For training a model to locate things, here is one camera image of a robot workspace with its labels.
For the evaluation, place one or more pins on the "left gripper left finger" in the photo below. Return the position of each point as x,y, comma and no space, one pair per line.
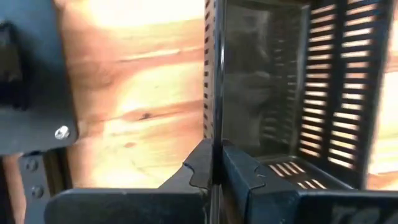
200,165

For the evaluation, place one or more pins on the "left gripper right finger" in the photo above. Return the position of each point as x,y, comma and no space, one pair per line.
248,186

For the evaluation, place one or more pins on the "black plastic slotted basket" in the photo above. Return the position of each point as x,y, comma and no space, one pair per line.
337,77

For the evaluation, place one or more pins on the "black metal plate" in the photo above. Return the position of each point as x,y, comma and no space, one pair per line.
40,93

